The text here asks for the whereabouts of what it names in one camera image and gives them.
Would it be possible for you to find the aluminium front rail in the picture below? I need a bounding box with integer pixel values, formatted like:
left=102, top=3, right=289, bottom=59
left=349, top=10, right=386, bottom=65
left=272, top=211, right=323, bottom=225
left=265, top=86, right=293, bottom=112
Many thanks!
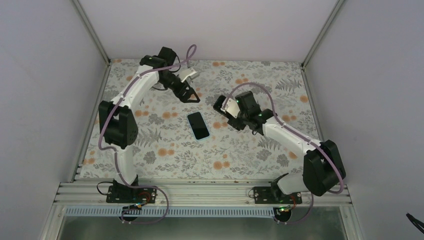
left=53, top=181, right=352, bottom=207

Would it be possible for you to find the light blue slotted cable duct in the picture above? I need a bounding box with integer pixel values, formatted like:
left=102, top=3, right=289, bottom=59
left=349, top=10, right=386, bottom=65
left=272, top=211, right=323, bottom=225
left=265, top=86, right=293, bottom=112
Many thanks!
left=64, top=206, right=275, bottom=218

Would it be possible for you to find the phone in light blue case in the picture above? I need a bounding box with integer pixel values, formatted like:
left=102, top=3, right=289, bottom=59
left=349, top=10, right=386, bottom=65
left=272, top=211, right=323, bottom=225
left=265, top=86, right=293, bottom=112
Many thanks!
left=187, top=112, right=211, bottom=141

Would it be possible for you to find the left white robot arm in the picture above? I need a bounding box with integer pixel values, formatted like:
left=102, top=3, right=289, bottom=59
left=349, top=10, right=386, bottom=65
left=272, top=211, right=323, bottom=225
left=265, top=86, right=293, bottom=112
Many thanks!
left=98, top=44, right=200, bottom=203

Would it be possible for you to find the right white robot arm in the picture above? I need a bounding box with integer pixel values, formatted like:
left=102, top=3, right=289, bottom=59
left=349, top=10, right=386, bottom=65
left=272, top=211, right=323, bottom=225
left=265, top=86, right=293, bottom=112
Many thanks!
left=213, top=91, right=346, bottom=204

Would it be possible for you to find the black object at right edge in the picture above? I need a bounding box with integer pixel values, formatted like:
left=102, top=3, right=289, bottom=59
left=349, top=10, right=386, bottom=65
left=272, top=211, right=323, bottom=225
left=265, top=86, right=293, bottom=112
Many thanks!
left=406, top=212, right=424, bottom=234

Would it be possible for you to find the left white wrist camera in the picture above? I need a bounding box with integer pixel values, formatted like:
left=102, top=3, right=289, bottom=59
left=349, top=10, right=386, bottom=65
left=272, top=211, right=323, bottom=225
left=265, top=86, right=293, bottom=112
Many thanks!
left=178, top=67, right=199, bottom=83

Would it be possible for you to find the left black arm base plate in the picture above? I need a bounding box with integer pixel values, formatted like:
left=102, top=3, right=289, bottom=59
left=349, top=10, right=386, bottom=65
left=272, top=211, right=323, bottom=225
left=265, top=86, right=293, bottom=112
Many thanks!
left=105, top=186, right=157, bottom=204

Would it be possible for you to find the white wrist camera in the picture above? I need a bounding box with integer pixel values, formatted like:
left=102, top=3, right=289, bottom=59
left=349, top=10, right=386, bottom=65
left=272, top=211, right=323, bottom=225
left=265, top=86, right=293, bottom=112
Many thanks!
left=223, top=97, right=240, bottom=118
left=178, top=67, right=199, bottom=83

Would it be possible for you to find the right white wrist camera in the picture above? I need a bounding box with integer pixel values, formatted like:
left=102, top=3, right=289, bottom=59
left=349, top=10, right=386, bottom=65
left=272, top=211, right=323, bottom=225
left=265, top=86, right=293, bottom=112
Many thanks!
left=223, top=97, right=240, bottom=118

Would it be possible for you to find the floral patterned table mat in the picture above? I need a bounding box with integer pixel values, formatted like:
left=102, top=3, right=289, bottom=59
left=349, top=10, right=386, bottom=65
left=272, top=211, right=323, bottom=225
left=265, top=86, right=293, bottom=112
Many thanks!
left=76, top=58, right=333, bottom=181

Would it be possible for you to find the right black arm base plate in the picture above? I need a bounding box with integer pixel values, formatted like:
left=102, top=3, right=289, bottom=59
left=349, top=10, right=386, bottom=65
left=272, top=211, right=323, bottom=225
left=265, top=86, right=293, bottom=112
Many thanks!
left=248, top=186, right=303, bottom=205

